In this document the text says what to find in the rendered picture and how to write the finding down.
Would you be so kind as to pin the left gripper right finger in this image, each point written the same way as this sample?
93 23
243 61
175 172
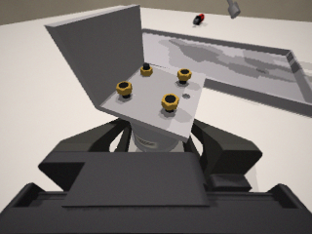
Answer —
223 153

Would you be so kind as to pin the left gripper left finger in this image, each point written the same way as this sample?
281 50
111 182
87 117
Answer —
98 139

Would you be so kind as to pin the yellow hex nut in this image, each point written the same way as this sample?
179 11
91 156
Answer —
170 101
184 74
124 88
146 72

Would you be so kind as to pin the blue electric nut driver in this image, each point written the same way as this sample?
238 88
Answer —
233 9

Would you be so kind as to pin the red-handled nut driver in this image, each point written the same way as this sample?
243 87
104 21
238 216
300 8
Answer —
199 19

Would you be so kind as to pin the grey l-shaped bracket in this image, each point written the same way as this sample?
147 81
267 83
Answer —
106 48

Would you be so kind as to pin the grey shallow tray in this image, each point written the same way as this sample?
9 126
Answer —
265 74

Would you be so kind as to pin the dark grey cylinder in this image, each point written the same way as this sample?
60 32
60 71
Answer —
149 141

